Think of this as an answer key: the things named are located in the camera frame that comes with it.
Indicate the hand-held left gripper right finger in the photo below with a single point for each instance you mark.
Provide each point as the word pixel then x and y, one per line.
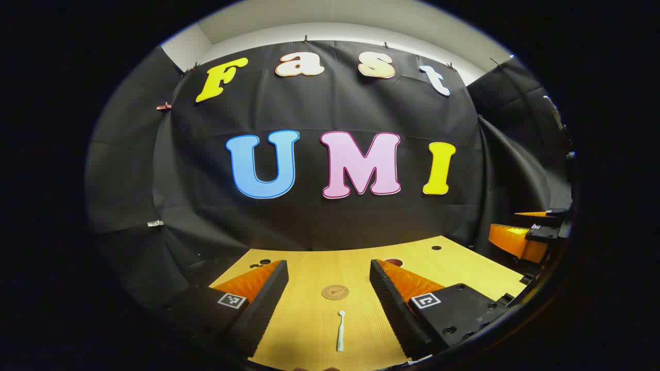
pixel 386 299

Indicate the round cork coaster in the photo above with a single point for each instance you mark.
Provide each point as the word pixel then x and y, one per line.
pixel 335 292

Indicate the beige cup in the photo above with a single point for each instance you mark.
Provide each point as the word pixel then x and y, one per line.
pixel 393 262

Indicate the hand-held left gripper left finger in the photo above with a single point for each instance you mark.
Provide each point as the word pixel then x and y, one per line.
pixel 268 296

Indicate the light blue toothbrush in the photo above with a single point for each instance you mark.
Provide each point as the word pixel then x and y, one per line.
pixel 340 335

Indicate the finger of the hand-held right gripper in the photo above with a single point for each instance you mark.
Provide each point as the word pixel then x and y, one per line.
pixel 515 242
pixel 551 212

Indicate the black backdrop cloth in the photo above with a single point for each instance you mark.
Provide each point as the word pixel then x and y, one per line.
pixel 330 221

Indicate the wooden desktop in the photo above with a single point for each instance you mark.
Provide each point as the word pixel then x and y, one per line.
pixel 319 319

